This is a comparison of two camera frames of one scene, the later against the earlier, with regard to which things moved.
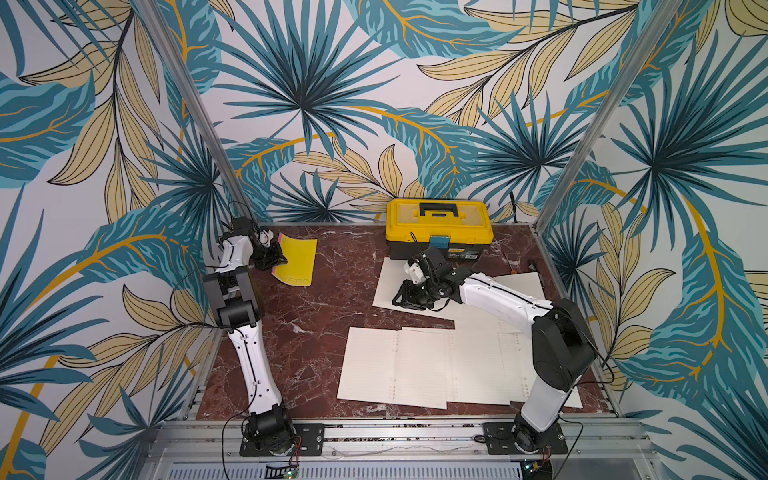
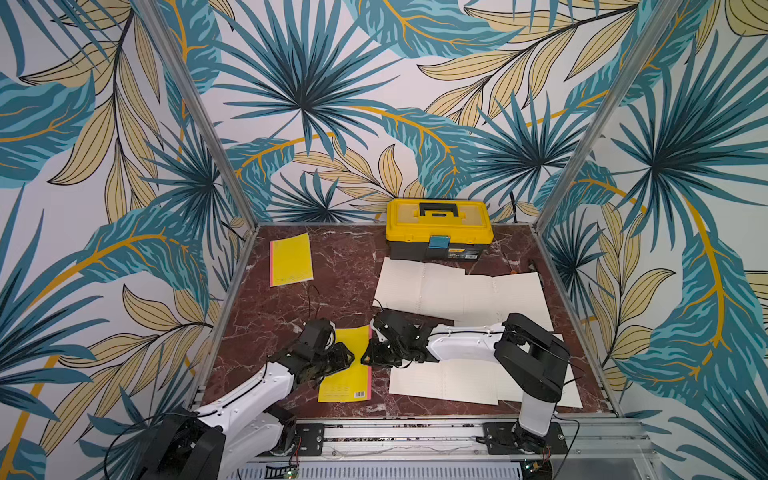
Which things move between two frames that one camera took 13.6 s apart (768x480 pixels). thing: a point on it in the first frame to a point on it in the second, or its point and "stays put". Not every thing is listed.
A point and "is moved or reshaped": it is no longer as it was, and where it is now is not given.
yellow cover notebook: (406, 366) is moved or reshaped
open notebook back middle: (393, 274) stays put
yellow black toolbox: (461, 227) stays put
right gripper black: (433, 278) to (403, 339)
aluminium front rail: (191, 443) stays put
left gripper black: (274, 256) to (342, 359)
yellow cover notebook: (301, 256) stays put
